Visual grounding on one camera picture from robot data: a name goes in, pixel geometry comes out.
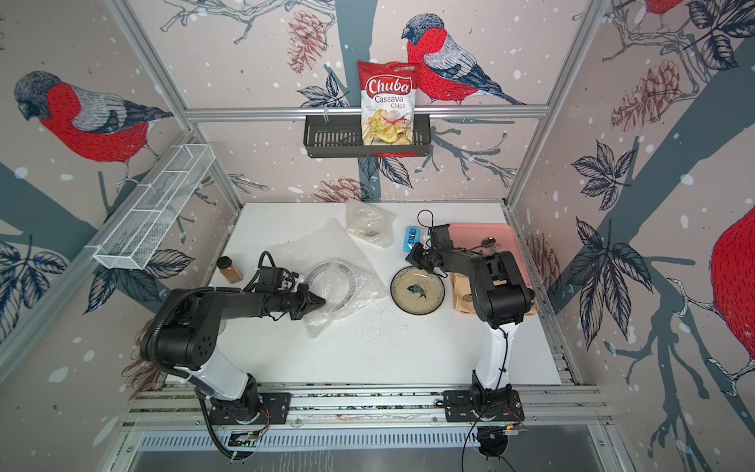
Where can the orange spice bottle black cap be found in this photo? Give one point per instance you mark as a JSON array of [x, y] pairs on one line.
[[229, 270]]

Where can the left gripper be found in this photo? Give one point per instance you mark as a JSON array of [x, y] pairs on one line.
[[306, 299]]

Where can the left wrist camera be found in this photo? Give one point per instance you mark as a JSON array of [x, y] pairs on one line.
[[273, 279]]

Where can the white plate dark rim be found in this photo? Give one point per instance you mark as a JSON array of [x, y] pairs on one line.
[[335, 281]]

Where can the blue tape dispenser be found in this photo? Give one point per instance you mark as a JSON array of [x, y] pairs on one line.
[[412, 237]]

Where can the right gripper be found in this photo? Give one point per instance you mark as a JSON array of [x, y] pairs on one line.
[[412, 258]]

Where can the black wire basket shelf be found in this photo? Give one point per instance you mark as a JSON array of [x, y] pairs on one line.
[[339, 137]]

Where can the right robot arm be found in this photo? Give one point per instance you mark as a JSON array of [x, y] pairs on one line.
[[500, 298]]

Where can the Chuba cassava chips bag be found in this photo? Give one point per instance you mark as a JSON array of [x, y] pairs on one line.
[[388, 100]]

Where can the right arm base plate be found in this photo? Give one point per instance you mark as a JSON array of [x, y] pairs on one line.
[[460, 407]]

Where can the white mesh wall shelf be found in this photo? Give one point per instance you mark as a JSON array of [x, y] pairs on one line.
[[137, 235]]

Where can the speckled cream plate dark rim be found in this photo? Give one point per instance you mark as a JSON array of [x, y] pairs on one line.
[[417, 292]]

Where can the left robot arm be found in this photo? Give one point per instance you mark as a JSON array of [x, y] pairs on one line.
[[182, 341]]

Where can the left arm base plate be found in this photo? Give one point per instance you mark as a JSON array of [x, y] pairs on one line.
[[259, 409]]

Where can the pink tray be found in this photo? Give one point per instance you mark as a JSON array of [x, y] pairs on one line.
[[470, 236]]

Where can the clear bubble wrap sheet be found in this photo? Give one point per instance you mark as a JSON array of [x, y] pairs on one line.
[[331, 242], [370, 223]]

